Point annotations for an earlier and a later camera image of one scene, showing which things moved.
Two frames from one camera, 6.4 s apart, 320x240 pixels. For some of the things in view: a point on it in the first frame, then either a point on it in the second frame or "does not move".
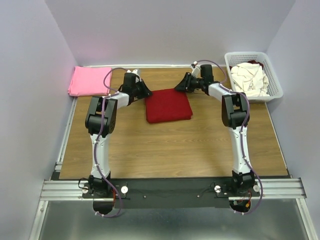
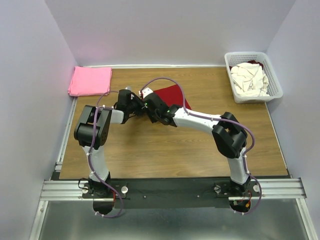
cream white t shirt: [249, 78] does not move
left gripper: [146, 91] to [139, 101]
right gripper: [184, 84] to [153, 120]
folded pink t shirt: [88, 81] does not move
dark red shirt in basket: [254, 62] does not move
